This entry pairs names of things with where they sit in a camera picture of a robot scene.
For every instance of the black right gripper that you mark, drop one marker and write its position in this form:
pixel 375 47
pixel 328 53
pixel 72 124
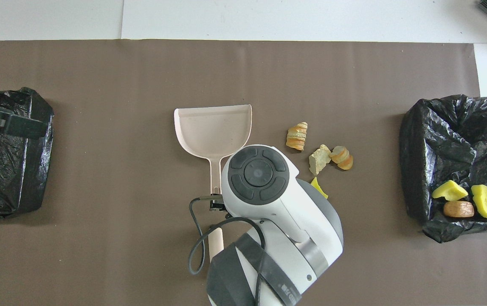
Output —
pixel 218 203

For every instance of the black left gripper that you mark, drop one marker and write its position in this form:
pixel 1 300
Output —
pixel 14 125

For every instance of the beige hand brush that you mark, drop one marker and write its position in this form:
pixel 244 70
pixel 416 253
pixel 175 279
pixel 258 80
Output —
pixel 215 243

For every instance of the beige plastic dustpan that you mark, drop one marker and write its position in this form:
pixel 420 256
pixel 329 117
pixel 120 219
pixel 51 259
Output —
pixel 213 131

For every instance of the small yellow sponge piece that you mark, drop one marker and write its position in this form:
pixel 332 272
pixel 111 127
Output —
pixel 319 188

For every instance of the large toy croissant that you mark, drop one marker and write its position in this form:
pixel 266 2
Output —
pixel 296 136

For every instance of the pale bread chunk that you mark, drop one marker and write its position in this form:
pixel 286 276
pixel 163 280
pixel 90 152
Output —
pixel 319 160

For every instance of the small toy croissant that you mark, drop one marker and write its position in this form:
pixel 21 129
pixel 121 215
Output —
pixel 342 157

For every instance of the notched yellow sponge piece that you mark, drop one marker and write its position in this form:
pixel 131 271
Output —
pixel 450 191

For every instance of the brown bread roll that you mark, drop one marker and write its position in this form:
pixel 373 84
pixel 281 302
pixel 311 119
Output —
pixel 458 209

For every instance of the yellow sponge wedge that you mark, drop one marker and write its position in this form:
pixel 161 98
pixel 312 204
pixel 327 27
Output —
pixel 484 201

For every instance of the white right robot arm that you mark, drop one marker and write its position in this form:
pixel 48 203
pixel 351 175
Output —
pixel 258 174

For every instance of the empty black bagged bin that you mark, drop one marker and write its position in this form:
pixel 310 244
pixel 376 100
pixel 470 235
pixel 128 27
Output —
pixel 9 178

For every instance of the crumpled black bagged bin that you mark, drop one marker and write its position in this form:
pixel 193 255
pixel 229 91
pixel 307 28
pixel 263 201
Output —
pixel 438 140

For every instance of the brown paper table mat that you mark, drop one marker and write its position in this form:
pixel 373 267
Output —
pixel 243 55

